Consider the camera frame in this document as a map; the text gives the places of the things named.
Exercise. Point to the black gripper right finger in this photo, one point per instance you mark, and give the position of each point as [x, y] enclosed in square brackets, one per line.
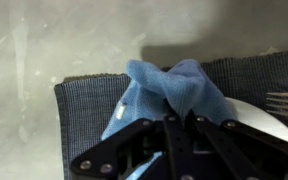
[250, 150]

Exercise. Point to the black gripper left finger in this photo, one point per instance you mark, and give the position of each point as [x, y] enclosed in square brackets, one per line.
[110, 150]

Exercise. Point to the light blue microfibre cloth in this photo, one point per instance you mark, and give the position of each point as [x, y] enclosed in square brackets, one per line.
[174, 86]

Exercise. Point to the white round plate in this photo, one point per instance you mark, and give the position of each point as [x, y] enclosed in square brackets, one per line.
[264, 123]

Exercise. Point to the dark blue fabric placemat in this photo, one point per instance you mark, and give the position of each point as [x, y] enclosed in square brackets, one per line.
[80, 110]

